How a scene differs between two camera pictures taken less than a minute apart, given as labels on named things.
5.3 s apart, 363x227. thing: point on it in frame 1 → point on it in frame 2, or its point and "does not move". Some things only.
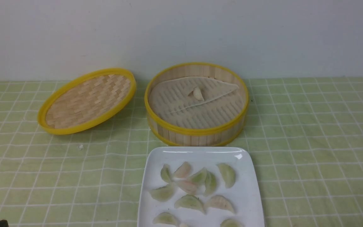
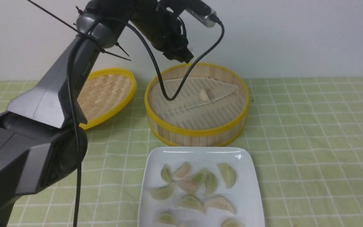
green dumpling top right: (228, 174) does not move
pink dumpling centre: (188, 187) does not move
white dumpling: (197, 93) → (204, 96)
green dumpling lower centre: (190, 201) does not move
